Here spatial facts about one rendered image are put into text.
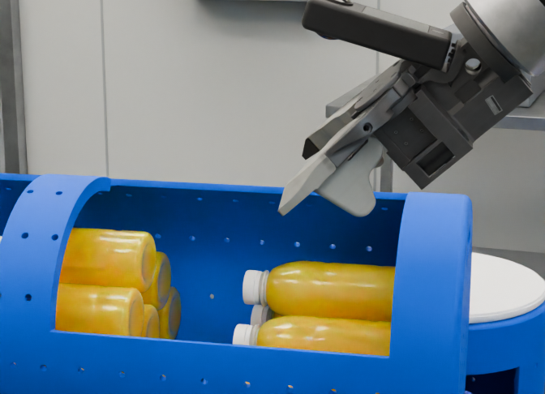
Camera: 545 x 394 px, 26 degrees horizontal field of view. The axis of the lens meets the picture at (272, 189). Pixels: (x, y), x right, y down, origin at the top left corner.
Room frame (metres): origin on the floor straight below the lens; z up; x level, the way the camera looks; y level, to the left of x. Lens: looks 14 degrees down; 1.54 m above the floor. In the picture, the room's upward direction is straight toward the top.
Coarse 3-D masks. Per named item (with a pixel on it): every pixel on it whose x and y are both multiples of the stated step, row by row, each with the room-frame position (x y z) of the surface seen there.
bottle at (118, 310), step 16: (64, 288) 1.19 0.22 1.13; (80, 288) 1.19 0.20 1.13; (96, 288) 1.19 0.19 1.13; (112, 288) 1.19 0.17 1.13; (128, 288) 1.19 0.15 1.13; (64, 304) 1.17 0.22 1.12; (80, 304) 1.17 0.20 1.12; (96, 304) 1.17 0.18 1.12; (112, 304) 1.16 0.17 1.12; (128, 304) 1.16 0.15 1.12; (64, 320) 1.16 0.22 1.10; (80, 320) 1.16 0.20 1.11; (96, 320) 1.16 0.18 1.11; (112, 320) 1.15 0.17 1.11; (128, 320) 1.16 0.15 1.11
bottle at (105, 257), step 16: (80, 240) 1.22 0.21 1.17; (96, 240) 1.22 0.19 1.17; (112, 240) 1.22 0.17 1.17; (128, 240) 1.22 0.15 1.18; (144, 240) 1.22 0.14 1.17; (64, 256) 1.22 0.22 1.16; (80, 256) 1.21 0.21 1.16; (96, 256) 1.21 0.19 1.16; (112, 256) 1.21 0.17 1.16; (128, 256) 1.20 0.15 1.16; (144, 256) 1.23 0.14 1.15; (64, 272) 1.21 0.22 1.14; (80, 272) 1.21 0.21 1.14; (96, 272) 1.21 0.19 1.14; (112, 272) 1.20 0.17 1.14; (128, 272) 1.20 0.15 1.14; (144, 272) 1.23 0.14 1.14; (144, 288) 1.21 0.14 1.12
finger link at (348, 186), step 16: (368, 144) 0.88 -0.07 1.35; (320, 160) 0.86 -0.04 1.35; (352, 160) 0.87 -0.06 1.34; (368, 160) 0.88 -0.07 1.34; (304, 176) 0.86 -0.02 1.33; (320, 176) 0.86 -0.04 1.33; (336, 176) 0.87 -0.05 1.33; (352, 176) 0.87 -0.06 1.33; (368, 176) 0.87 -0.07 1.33; (288, 192) 0.86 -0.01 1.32; (304, 192) 0.86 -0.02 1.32; (320, 192) 0.86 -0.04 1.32; (336, 192) 0.86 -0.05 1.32; (352, 192) 0.87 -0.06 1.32; (368, 192) 0.87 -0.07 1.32; (288, 208) 0.86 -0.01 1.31; (352, 208) 0.86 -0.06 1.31; (368, 208) 0.87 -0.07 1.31
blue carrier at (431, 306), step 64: (0, 192) 1.37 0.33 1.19; (64, 192) 1.21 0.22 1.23; (128, 192) 1.32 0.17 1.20; (192, 192) 1.29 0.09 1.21; (256, 192) 1.26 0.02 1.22; (384, 192) 1.24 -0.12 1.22; (0, 256) 1.15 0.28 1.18; (192, 256) 1.36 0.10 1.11; (256, 256) 1.35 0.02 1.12; (320, 256) 1.33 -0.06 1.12; (384, 256) 1.31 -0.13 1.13; (448, 256) 1.08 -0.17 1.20; (0, 320) 1.12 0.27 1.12; (192, 320) 1.35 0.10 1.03; (448, 320) 1.04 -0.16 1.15; (0, 384) 1.13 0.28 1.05; (64, 384) 1.11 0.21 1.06; (128, 384) 1.09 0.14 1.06; (192, 384) 1.08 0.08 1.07; (256, 384) 1.07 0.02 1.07; (320, 384) 1.05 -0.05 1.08; (384, 384) 1.04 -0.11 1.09; (448, 384) 1.03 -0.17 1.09
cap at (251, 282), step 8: (248, 272) 1.26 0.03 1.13; (256, 272) 1.26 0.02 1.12; (248, 280) 1.25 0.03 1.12; (256, 280) 1.25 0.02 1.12; (248, 288) 1.25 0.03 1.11; (256, 288) 1.24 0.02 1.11; (248, 296) 1.25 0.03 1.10; (256, 296) 1.24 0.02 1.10; (248, 304) 1.26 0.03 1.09; (256, 304) 1.25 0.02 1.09
